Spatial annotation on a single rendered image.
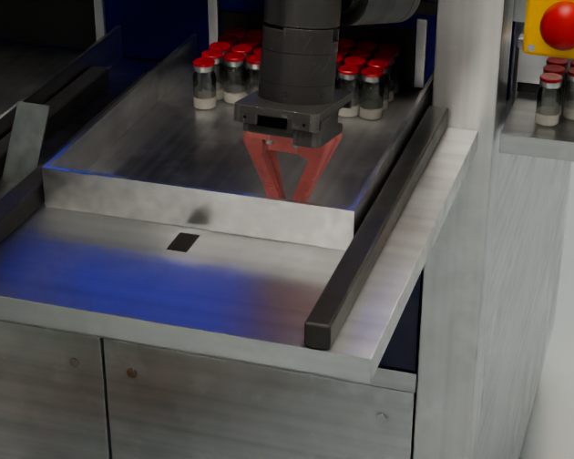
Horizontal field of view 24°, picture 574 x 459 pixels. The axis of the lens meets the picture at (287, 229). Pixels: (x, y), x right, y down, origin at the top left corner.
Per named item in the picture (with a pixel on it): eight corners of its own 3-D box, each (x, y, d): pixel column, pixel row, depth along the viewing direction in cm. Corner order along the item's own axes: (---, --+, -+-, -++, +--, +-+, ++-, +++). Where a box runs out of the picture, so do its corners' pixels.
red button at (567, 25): (542, 36, 117) (546, -7, 115) (589, 41, 115) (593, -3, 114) (536, 51, 113) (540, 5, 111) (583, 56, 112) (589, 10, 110)
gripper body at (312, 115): (352, 114, 104) (360, 20, 102) (316, 140, 95) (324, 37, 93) (273, 103, 106) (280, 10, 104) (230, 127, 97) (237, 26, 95)
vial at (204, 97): (198, 100, 128) (197, 56, 126) (220, 103, 127) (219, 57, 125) (189, 108, 126) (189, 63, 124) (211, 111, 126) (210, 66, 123)
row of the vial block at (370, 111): (206, 92, 130) (205, 47, 128) (384, 113, 125) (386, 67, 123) (199, 100, 128) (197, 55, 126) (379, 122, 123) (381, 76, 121)
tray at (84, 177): (194, 65, 137) (193, 33, 135) (442, 93, 130) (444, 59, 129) (45, 206, 108) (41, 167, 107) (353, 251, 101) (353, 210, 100)
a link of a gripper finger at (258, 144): (343, 213, 107) (354, 99, 104) (319, 238, 100) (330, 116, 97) (263, 200, 108) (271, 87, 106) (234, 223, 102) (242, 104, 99)
